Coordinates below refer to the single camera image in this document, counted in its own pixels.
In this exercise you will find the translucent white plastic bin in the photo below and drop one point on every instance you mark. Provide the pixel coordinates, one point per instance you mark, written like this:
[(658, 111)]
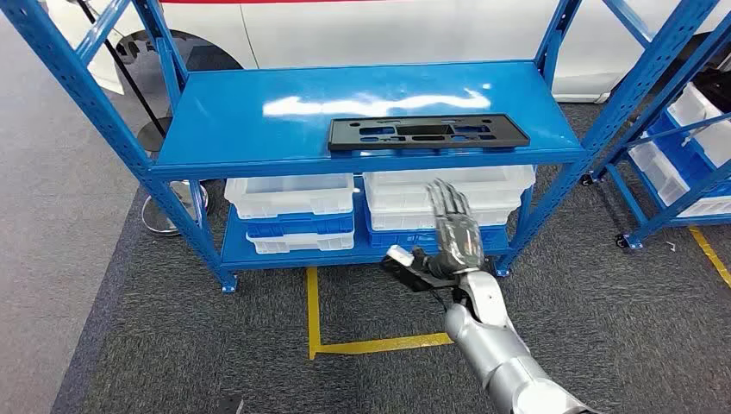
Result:
[(400, 178), (694, 114), (297, 243), (657, 171), (394, 216), (285, 194)]

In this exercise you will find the black pole stanchion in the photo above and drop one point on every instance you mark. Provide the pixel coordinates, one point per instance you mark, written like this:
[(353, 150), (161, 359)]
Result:
[(153, 136)]

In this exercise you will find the black plastic frame part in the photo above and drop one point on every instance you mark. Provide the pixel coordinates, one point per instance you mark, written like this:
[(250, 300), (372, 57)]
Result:
[(348, 140)]

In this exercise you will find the white car with red stripe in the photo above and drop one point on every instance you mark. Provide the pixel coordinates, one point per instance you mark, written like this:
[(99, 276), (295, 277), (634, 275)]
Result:
[(400, 34)]

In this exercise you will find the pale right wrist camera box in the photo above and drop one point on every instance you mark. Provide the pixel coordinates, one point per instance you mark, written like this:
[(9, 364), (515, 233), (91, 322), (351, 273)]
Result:
[(400, 255)]

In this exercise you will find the blue metal shelf rack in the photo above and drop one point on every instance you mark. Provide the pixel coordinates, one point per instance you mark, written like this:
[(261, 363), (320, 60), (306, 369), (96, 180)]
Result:
[(342, 91)]

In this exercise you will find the chrome base stanchion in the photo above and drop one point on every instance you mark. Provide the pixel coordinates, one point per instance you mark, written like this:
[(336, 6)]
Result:
[(165, 223)]

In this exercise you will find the black camera mounting bracket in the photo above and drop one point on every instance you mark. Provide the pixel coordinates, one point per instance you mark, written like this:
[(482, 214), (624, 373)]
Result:
[(417, 277)]

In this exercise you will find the small white floor scrap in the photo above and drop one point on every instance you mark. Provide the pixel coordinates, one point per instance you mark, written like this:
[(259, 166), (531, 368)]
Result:
[(671, 247)]

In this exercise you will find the blue wheeled shelf rack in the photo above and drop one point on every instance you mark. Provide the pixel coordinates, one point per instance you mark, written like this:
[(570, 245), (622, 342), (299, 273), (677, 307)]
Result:
[(625, 194)]

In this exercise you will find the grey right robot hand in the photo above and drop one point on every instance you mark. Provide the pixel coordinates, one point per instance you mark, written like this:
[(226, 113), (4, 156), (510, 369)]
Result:
[(457, 245)]

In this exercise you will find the blue plastic bin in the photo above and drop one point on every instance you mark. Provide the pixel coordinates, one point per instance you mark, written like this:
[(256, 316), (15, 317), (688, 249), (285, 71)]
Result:
[(394, 237), (297, 224), (679, 154)]

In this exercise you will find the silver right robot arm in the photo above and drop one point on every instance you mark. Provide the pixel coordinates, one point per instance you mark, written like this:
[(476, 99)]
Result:
[(497, 354)]

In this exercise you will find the yellow floor tape square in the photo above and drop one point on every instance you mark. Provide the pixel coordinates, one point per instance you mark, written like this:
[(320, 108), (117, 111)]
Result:
[(711, 254), (313, 320)]

